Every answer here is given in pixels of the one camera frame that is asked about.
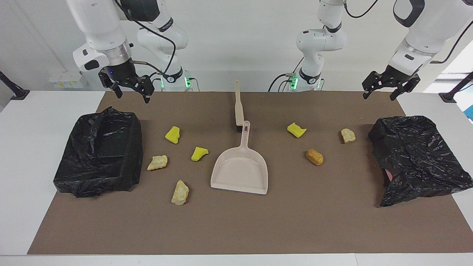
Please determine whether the yellow sponge chunk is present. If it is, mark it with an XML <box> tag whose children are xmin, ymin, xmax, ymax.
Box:
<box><xmin>165</xmin><ymin>126</ymin><xmax>181</xmax><ymax>144</ymax></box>

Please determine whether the yellow sponge wedge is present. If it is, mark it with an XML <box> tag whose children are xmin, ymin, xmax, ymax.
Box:
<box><xmin>191</xmin><ymin>147</ymin><xmax>209</xmax><ymax>162</ymax></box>

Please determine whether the yellow sponge with green backing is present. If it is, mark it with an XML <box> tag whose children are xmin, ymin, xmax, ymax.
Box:
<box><xmin>287</xmin><ymin>122</ymin><xmax>307</xmax><ymax>138</ymax></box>

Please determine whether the brown toy bread roll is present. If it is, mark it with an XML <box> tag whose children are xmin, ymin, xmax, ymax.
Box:
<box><xmin>306</xmin><ymin>149</ymin><xmax>324</xmax><ymax>166</ymax></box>

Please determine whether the pink hand brush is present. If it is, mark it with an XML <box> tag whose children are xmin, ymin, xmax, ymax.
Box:
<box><xmin>235</xmin><ymin>81</ymin><xmax>245</xmax><ymax>133</ymax></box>

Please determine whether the pink plastic dustpan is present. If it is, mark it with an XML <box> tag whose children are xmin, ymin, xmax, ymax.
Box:
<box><xmin>211</xmin><ymin>121</ymin><xmax>268</xmax><ymax>195</ymax></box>

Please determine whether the crumpled black trash bag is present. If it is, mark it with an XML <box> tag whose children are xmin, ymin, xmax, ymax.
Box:
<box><xmin>368</xmin><ymin>116</ymin><xmax>473</xmax><ymax>207</ymax></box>

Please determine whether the black bag lined open bin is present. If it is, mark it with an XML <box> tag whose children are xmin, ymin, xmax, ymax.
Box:
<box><xmin>53</xmin><ymin>107</ymin><xmax>143</xmax><ymax>198</ymax></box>

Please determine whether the black clamp stand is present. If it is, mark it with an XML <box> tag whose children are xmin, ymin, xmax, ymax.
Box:
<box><xmin>439</xmin><ymin>72</ymin><xmax>473</xmax><ymax>103</ymax></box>
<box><xmin>0</xmin><ymin>71</ymin><xmax>30</xmax><ymax>100</ymax></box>

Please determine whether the beige stone piece right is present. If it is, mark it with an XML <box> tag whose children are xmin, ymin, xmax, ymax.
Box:
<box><xmin>147</xmin><ymin>155</ymin><xmax>168</xmax><ymax>171</ymax></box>

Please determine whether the beige stone piece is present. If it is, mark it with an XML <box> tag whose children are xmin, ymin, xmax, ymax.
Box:
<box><xmin>147</xmin><ymin>155</ymin><xmax>168</xmax><ymax>171</ymax></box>
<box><xmin>171</xmin><ymin>180</ymin><xmax>190</xmax><ymax>205</ymax></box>

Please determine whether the beige stone piece upper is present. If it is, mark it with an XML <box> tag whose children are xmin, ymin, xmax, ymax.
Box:
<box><xmin>171</xmin><ymin>180</ymin><xmax>190</xmax><ymax>205</ymax></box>

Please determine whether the brown table mat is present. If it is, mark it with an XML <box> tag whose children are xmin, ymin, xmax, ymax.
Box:
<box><xmin>28</xmin><ymin>91</ymin><xmax>473</xmax><ymax>255</ymax></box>

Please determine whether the white wall power box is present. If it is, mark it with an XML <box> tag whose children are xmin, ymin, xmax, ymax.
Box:
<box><xmin>48</xmin><ymin>71</ymin><xmax>88</xmax><ymax>88</ymax></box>

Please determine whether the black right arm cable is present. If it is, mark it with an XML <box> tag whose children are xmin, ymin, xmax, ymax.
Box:
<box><xmin>114</xmin><ymin>0</ymin><xmax>177</xmax><ymax>76</ymax></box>

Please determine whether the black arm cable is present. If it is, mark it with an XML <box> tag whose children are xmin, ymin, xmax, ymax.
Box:
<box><xmin>343</xmin><ymin>0</ymin><xmax>473</xmax><ymax>64</ymax></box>
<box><xmin>114</xmin><ymin>0</ymin><xmax>177</xmax><ymax>76</ymax></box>

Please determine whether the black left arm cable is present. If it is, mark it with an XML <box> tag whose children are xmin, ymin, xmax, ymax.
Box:
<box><xmin>343</xmin><ymin>0</ymin><xmax>473</xmax><ymax>64</ymax></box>

